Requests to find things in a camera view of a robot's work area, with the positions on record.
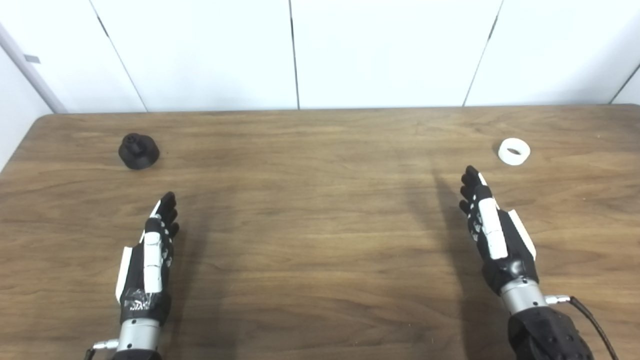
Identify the grey wall post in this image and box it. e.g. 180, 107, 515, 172
0, 22, 69, 114

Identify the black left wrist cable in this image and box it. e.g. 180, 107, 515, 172
83, 338, 120, 360

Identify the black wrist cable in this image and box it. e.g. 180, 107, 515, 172
545, 295, 621, 360
83, 338, 120, 360

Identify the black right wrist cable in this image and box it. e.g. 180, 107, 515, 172
545, 295, 621, 360

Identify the round black part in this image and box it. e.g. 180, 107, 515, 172
118, 133, 161, 171

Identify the white ring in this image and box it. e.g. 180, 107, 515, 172
498, 138, 531, 166

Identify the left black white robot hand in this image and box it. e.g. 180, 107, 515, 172
115, 191, 180, 326

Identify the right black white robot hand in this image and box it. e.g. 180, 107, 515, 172
459, 165, 540, 296

